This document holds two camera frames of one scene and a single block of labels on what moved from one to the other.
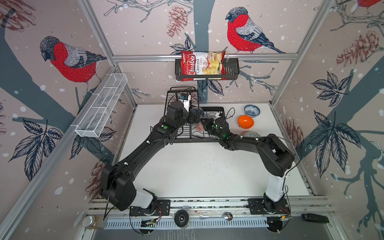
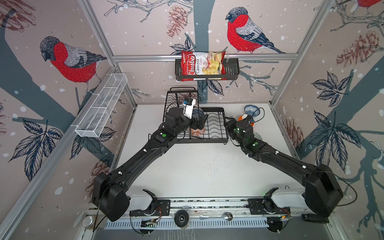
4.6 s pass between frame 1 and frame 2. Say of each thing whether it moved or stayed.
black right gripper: moved
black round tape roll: stayed
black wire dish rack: stayed
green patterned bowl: stayed
